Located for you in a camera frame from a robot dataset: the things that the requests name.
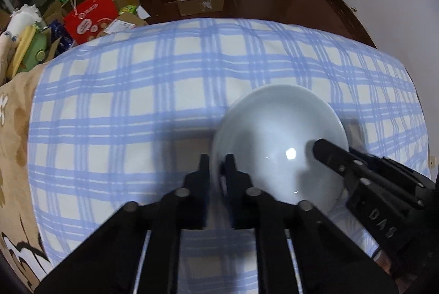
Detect green toy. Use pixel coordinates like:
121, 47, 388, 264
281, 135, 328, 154
10, 24, 47, 78

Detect blue plaid cloth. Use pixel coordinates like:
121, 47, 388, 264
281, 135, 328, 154
28, 18, 438, 293

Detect plush toy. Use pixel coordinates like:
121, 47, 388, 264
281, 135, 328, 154
1, 4, 42, 84

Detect red paper bag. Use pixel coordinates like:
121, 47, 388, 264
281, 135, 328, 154
63, 0, 118, 44

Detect tan patterned blanket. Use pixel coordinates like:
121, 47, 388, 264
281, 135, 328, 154
1, 64, 52, 292

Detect white bowl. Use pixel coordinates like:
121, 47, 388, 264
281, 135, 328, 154
210, 84, 349, 214

